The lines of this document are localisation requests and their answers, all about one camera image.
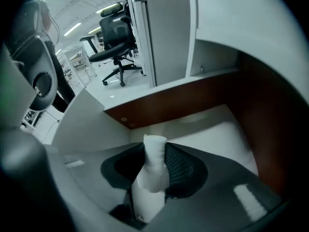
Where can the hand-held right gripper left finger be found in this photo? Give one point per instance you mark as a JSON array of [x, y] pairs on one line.
[[96, 178]]

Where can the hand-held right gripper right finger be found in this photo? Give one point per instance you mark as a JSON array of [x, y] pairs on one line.
[[212, 197]]

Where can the white drawer with brown sides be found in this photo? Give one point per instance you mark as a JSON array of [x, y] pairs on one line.
[[169, 105]]

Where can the black office chair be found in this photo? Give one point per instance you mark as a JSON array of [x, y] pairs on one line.
[[116, 40]]

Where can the white cloth bundle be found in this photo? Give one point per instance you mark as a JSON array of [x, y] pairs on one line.
[[154, 158]]

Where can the grey cabinet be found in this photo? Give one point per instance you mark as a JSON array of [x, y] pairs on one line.
[[169, 33]]

